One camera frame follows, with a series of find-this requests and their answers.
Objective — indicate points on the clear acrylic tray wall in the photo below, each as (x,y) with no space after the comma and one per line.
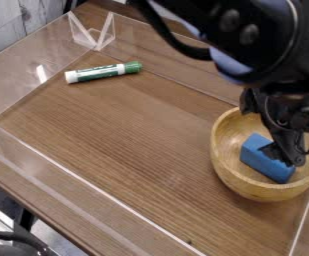
(103,225)

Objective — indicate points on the clear acrylic triangular bracket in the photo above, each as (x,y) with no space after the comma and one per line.
(93,38)

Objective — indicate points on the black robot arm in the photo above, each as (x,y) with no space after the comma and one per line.
(255,39)

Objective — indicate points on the brown wooden bowl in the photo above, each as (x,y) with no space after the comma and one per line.
(230,131)

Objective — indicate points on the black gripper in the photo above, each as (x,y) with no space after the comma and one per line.
(285,117)

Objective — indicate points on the green white marker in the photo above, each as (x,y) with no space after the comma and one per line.
(102,72)

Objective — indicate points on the blue foam block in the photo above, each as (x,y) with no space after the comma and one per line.
(259,155)

